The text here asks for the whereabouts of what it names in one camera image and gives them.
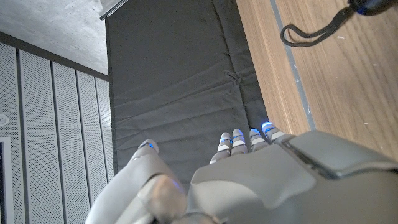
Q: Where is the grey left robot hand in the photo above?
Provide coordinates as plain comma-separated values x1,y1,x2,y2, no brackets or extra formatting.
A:
85,121,398,224

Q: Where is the black fabric backdrop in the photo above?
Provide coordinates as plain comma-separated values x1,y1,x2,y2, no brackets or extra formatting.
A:
104,0,270,185

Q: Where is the black flashlight with strap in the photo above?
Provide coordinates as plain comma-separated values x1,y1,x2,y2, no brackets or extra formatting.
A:
280,0,398,48

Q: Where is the grey backdrop top rail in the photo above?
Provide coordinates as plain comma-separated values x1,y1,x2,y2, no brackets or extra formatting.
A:
99,0,129,21

